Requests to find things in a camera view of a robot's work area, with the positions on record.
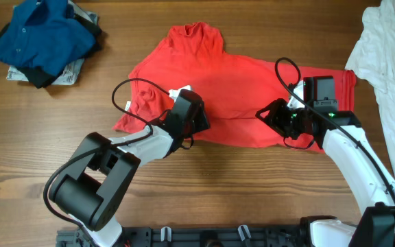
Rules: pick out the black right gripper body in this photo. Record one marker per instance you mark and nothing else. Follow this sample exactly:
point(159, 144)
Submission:
point(274, 116)

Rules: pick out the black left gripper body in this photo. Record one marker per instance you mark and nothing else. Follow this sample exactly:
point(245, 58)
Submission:
point(201, 121)

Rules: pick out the red printed t-shirt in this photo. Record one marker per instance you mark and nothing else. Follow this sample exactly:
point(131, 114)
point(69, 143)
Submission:
point(233, 87)

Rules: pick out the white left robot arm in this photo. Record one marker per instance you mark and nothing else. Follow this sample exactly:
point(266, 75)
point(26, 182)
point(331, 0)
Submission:
point(88, 189)

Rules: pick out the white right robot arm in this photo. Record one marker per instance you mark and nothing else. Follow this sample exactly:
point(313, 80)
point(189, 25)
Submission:
point(340, 135)

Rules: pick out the white t-shirt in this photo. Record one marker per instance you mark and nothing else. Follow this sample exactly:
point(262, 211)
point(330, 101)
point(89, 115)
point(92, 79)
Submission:
point(373, 59)

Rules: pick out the grey printed folded cloth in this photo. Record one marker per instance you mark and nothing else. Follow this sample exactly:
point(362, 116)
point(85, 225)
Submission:
point(67, 73)

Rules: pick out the blue polo shirt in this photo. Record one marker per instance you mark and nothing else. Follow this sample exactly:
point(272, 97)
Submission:
point(41, 35)

